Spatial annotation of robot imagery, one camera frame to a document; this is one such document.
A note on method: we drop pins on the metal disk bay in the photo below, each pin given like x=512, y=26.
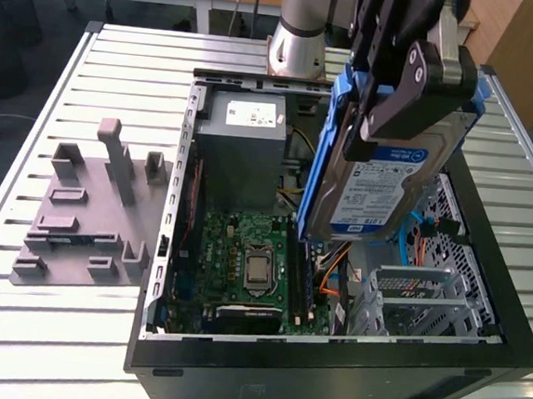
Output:
x=425, y=302

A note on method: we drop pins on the black PC case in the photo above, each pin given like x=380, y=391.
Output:
x=325, y=382

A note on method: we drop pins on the grey power supply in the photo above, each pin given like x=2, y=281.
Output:
x=236, y=169

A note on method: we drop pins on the black RAM stick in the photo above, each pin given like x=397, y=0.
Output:
x=310, y=283

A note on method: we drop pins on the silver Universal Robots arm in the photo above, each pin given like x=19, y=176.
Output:
x=298, y=48

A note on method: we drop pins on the silver CPU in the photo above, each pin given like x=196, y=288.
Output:
x=258, y=270

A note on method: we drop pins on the black graphics card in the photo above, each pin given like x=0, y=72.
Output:
x=247, y=317

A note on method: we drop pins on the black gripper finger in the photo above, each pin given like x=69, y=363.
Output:
x=426, y=78
x=367, y=31

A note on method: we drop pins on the hard disk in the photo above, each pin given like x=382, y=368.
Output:
x=379, y=195

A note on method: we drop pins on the green motherboard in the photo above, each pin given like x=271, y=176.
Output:
x=264, y=227

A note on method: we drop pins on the grey parts rack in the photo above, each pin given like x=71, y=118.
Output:
x=92, y=221

